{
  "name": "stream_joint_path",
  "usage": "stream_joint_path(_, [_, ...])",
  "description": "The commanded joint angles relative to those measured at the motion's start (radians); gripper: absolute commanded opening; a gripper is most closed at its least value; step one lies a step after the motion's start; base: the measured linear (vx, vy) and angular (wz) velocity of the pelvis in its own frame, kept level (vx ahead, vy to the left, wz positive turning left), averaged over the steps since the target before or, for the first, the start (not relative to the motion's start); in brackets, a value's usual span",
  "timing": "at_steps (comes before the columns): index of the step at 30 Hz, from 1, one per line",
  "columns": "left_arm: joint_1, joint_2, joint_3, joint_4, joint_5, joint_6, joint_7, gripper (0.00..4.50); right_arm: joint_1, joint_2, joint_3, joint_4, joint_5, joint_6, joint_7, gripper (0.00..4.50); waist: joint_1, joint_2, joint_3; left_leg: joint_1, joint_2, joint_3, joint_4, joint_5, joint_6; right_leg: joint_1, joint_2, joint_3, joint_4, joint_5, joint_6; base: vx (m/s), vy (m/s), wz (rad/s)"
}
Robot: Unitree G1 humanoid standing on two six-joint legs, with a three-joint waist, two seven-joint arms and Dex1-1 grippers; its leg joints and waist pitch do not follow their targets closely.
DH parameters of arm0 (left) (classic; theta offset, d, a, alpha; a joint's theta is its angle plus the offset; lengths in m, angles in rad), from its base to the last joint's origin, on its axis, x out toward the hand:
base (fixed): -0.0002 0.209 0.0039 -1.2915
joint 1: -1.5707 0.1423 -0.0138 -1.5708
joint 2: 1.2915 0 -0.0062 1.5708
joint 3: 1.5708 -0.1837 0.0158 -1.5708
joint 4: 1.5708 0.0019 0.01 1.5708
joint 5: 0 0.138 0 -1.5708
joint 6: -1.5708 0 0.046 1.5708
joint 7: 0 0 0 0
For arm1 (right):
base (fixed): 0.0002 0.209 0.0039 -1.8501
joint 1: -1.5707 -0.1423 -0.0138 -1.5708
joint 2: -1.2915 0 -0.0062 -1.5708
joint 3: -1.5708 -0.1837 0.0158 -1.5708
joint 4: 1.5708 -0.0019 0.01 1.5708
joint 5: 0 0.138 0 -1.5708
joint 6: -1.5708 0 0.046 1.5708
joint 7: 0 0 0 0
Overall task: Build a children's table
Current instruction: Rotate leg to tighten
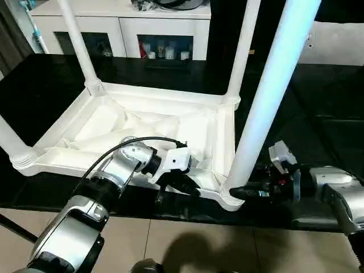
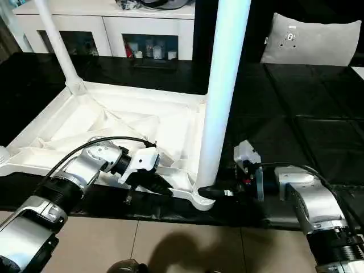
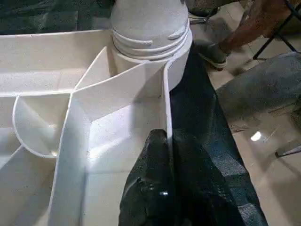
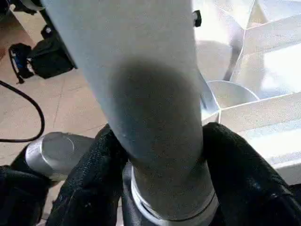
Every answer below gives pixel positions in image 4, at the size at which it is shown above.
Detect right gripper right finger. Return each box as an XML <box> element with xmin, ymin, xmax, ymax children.
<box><xmin>202</xmin><ymin>121</ymin><xmax>301</xmax><ymax>226</ymax></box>

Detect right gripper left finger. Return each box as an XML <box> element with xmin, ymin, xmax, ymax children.
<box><xmin>46</xmin><ymin>124</ymin><xmax>129</xmax><ymax>226</ymax></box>

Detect white plastic table leg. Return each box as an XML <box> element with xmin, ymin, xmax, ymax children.
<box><xmin>41</xmin><ymin>0</ymin><xmax>217</xmax><ymax>223</ymax></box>

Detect white plastic table top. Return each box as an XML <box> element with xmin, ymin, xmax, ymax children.
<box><xmin>192</xmin><ymin>0</ymin><xmax>301</xmax><ymax>186</ymax></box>

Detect black bag on floor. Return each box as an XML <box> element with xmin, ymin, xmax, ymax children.
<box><xmin>8</xmin><ymin>23</ymin><xmax>79</xmax><ymax>85</ymax></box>

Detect black looped floor cable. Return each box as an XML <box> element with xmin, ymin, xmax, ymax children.
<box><xmin>0</xmin><ymin>80</ymin><xmax>46</xmax><ymax>143</ymax></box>

